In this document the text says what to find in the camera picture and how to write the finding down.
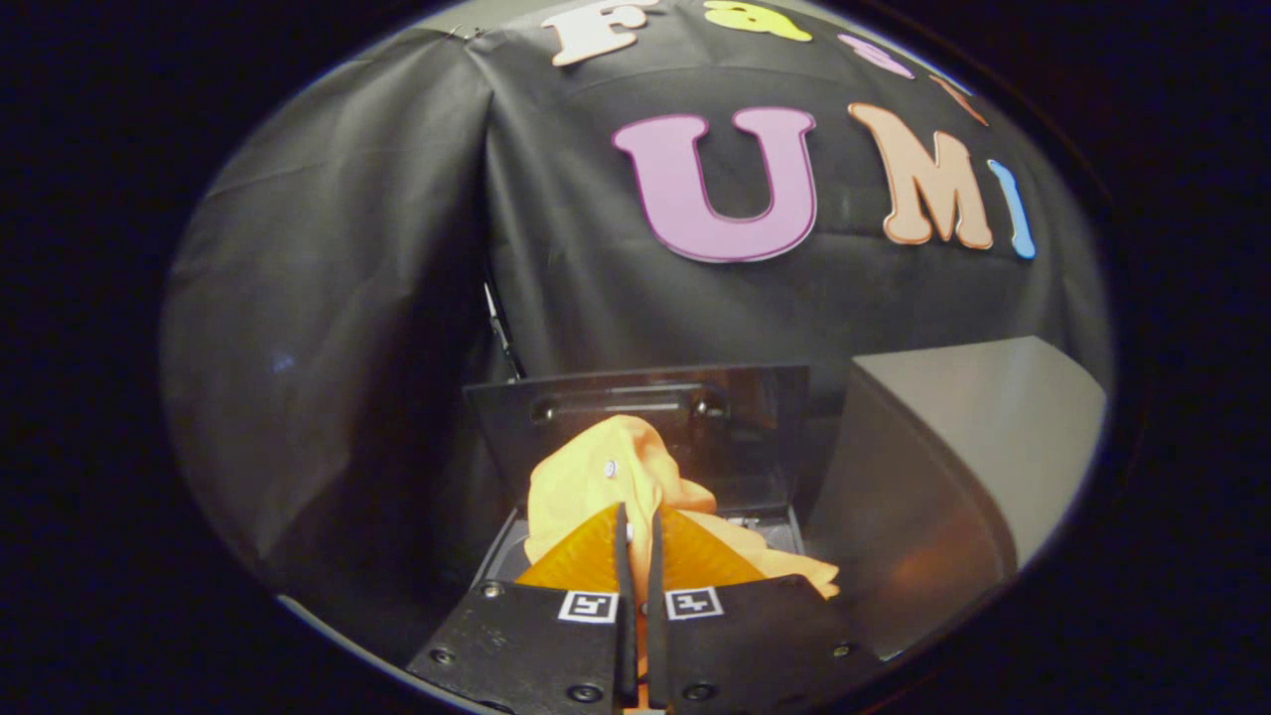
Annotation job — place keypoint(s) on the white cabinet with dark top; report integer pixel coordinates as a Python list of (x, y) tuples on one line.
[(953, 447)]

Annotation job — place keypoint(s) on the metal backdrop stand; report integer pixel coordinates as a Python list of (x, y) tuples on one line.
[(501, 333)]

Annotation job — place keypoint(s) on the black backdrop cloth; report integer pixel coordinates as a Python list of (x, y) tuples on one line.
[(348, 298)]

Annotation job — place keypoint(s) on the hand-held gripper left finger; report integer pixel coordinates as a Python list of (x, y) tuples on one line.
[(526, 645)]

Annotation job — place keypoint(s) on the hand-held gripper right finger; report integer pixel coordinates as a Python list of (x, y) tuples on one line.
[(755, 645)]

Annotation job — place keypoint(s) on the yellow orange garment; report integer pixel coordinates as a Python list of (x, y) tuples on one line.
[(596, 477)]

